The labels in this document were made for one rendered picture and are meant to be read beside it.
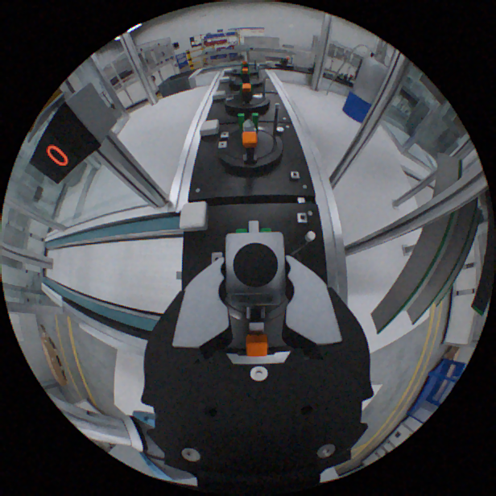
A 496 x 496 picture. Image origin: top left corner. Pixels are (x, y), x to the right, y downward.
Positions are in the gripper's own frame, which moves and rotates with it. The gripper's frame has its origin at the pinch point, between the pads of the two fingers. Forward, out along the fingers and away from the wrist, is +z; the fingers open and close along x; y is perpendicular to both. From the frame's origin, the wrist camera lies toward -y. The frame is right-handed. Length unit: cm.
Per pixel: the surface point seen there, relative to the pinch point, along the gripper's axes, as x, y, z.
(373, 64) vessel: 54, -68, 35
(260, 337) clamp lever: 0.4, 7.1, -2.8
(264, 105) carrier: 4.5, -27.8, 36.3
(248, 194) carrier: -0.7, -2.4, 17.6
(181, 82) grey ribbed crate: -67, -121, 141
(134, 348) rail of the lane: -25.3, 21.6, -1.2
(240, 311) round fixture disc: -2.1, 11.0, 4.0
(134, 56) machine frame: -61, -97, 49
